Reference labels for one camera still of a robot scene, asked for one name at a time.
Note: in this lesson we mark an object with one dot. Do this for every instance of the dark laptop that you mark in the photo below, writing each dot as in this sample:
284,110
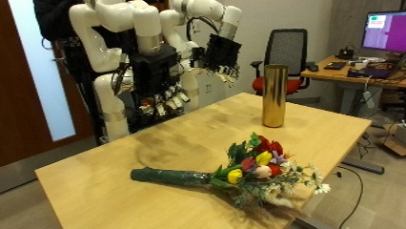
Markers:
377,72

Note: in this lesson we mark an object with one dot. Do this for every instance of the computer monitor purple screen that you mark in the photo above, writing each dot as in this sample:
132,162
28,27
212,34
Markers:
386,31

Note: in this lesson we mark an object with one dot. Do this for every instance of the white wall outlet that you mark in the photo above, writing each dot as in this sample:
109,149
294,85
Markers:
208,87

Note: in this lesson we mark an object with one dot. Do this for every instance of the brown door frosted glass panel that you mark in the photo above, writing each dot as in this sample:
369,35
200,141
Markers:
26,95

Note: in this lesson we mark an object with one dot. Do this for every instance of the gold cylindrical vase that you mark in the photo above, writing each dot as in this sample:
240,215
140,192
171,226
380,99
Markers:
275,95

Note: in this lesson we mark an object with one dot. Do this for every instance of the black keyboard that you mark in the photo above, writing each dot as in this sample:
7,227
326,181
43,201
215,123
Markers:
336,65

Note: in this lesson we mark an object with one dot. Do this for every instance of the cardboard box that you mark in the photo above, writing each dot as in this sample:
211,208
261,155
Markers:
396,140

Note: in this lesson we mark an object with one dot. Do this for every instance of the colourful artificial flower bouquet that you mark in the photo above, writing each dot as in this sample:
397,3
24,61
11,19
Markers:
257,165

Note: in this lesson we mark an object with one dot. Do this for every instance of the white power adapter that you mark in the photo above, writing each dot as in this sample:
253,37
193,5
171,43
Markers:
369,99

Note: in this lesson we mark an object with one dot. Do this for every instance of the black mesh chair red seat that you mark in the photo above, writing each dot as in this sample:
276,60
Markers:
286,47

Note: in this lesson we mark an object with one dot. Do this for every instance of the black computer mouse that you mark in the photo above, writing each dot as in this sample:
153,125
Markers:
313,67

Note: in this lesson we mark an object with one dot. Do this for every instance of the grey table foot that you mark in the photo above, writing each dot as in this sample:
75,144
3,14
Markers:
362,166

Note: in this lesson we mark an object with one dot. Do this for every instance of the black desk phone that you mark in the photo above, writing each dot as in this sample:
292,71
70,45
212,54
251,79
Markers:
346,53

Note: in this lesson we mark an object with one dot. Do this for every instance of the wooden office desk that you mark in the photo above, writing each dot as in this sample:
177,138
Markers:
338,74

